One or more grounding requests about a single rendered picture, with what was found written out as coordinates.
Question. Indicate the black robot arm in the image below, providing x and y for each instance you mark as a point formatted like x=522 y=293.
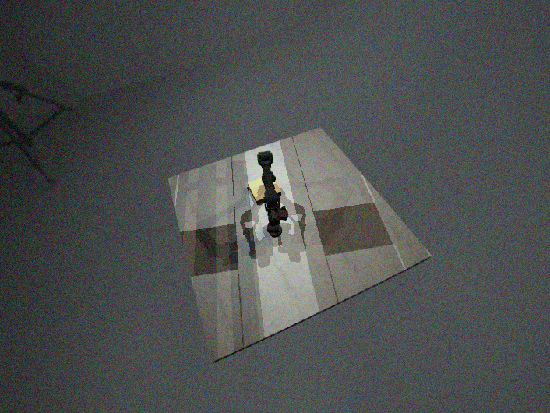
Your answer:
x=275 y=213

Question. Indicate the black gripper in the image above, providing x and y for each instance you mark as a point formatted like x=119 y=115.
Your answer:
x=272 y=229

